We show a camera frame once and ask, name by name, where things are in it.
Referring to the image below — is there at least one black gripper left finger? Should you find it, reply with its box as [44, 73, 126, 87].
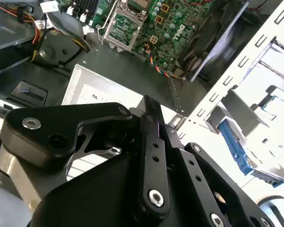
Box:
[0, 94, 171, 218]

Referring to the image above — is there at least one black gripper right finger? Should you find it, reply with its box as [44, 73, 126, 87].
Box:
[165, 125, 284, 227]

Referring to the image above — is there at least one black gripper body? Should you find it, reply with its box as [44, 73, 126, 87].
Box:
[29, 151, 211, 227]

